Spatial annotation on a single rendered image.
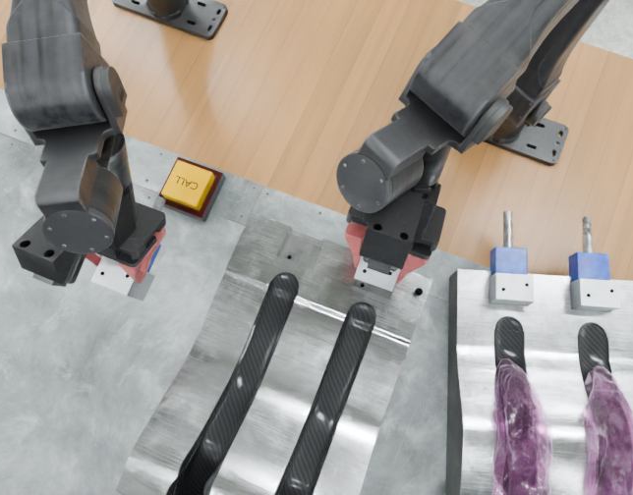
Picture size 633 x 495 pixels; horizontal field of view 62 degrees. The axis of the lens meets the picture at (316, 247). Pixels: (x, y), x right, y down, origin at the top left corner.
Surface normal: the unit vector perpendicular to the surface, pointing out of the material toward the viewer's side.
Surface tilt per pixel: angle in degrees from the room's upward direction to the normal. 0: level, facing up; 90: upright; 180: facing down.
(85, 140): 25
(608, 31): 0
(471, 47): 20
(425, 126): 30
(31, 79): 8
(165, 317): 0
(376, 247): 57
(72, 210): 65
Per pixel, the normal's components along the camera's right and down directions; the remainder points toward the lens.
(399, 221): 0.15, -0.71
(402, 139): 0.33, -0.56
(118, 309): -0.04, -0.25
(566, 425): -0.01, -0.55
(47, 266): -0.34, 0.68
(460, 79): -0.28, -0.01
